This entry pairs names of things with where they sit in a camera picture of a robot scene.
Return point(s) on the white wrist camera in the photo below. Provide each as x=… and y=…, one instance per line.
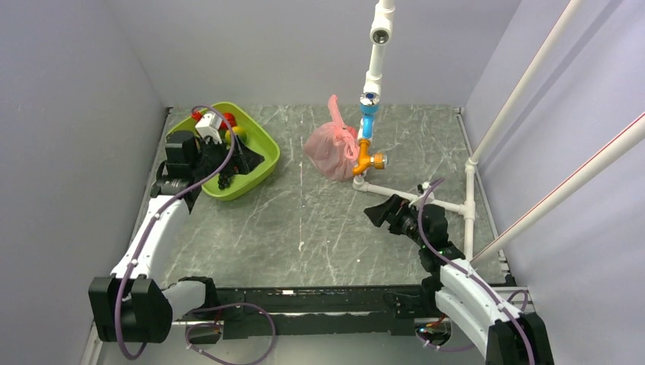
x=208, y=126
x=422, y=188

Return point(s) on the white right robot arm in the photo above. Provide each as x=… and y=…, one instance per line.
x=501, y=332

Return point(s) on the blue and orange faucet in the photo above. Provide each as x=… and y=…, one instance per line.
x=369, y=106

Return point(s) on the yellow green fake mango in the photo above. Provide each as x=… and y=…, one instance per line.
x=240, y=134

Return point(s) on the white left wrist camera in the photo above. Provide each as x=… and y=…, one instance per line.
x=208, y=126

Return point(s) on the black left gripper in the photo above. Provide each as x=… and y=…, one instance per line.
x=243, y=160

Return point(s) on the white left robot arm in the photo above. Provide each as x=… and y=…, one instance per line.
x=128, y=305

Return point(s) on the pink plastic bag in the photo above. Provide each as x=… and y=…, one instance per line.
x=333, y=147

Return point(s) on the green plastic tray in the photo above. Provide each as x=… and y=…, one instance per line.
x=252, y=146

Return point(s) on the white pole with red stripe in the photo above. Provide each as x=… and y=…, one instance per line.
x=618, y=146

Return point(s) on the red fake tomato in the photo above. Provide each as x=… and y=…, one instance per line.
x=230, y=118

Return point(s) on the white diagonal pole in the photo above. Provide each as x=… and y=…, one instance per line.
x=519, y=89

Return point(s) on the white PVC pipe frame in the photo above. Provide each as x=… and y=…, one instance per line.
x=380, y=35

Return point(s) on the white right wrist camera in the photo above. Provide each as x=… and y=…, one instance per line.
x=422, y=188

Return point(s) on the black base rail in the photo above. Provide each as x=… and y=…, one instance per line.
x=333, y=310

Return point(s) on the dark fake grape bunch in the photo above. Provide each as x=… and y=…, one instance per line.
x=225, y=178

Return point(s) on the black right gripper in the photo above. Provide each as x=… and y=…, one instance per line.
x=391, y=211

